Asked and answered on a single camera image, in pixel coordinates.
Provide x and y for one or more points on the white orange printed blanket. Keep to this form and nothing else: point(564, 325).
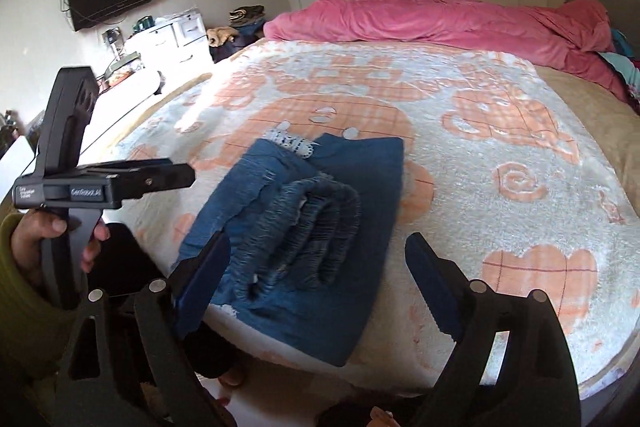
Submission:
point(500, 147)

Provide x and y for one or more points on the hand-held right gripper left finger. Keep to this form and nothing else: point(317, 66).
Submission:
point(200, 279)

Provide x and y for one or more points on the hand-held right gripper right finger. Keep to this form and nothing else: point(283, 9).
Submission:
point(431, 279)

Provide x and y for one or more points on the floral pillow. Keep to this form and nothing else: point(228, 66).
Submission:
point(627, 72)

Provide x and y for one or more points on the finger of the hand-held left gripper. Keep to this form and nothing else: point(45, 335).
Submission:
point(140, 163)
point(160, 182)

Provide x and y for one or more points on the white drawer cabinet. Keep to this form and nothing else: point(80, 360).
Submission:
point(170, 47)

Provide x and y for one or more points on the person's left forearm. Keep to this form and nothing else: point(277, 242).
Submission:
point(25, 322)

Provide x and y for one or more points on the pink duvet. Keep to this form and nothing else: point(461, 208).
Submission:
point(425, 17)

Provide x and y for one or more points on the white curved board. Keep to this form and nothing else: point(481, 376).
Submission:
point(135, 84)

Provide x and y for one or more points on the person's left hand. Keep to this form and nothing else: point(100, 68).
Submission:
point(30, 237)

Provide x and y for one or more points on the pile of brown clothes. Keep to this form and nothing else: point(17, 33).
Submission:
point(240, 27)

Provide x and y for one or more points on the blue denim lace-trimmed garment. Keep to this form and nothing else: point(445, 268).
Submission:
point(370, 217)

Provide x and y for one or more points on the white side table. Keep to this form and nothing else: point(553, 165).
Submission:
point(17, 162)

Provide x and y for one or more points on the tan bed sheet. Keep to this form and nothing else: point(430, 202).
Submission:
point(600, 127)

